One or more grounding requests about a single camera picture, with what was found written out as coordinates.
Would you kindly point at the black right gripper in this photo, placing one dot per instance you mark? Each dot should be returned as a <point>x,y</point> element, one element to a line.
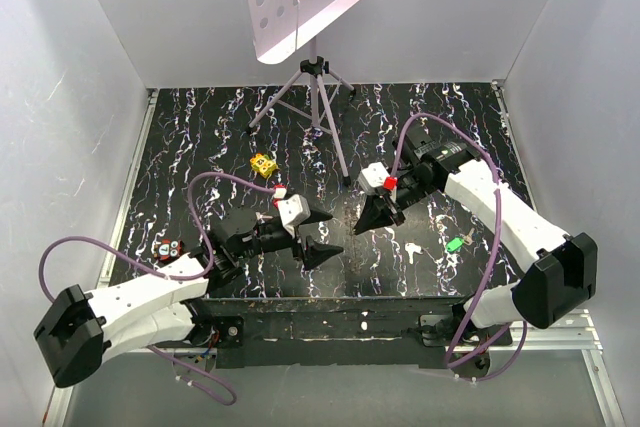
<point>375,214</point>

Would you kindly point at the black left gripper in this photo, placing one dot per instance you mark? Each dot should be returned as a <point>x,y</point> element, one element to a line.
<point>314,252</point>

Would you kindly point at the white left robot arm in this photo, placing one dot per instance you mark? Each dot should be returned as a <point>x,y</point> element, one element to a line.
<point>82,330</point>

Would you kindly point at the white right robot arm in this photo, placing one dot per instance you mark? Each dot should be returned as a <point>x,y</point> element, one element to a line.
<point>559,270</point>

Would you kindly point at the green tag key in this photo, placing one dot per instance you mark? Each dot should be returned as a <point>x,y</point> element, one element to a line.
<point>455,244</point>

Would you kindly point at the yellow owl number block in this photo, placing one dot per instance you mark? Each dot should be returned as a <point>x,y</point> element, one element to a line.
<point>263,165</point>

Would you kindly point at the red owl number block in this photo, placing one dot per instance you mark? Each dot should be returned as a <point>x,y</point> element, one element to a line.
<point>167,250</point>

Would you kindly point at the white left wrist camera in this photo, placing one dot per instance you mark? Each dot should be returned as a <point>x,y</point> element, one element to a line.
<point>293,211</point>

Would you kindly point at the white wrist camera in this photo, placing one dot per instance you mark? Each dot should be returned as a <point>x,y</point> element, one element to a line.
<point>371,179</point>
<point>293,211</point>

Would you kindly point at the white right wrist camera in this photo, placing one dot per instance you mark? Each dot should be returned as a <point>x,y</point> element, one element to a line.
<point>371,179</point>

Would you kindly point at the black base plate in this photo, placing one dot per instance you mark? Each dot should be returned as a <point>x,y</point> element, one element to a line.
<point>260,332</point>

